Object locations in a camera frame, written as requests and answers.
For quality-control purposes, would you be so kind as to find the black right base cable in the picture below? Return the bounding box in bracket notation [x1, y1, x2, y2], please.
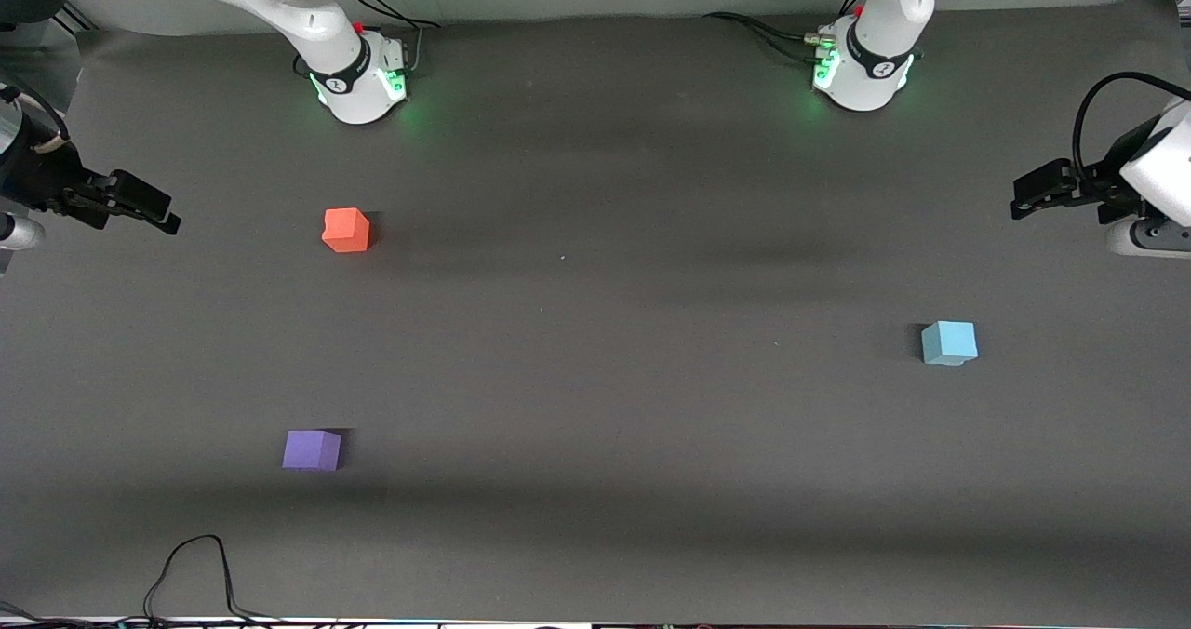
[348, 0, 441, 74]

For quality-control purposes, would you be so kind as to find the black base cable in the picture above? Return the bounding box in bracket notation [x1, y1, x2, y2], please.
[348, 0, 441, 74]
[702, 11, 823, 57]

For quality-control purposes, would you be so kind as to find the orange foam block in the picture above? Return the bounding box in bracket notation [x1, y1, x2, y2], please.
[322, 207, 371, 254]

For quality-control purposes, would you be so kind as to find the purple foam block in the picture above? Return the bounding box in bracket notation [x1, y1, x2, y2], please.
[282, 430, 342, 472]

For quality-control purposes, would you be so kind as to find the light blue foam block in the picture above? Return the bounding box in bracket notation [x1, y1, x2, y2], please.
[921, 321, 979, 367]

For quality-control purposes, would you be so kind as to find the black looped cable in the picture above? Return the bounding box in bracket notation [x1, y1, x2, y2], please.
[143, 534, 282, 623]

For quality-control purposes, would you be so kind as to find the black left base cable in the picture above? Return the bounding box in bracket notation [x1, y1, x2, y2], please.
[702, 11, 823, 57]

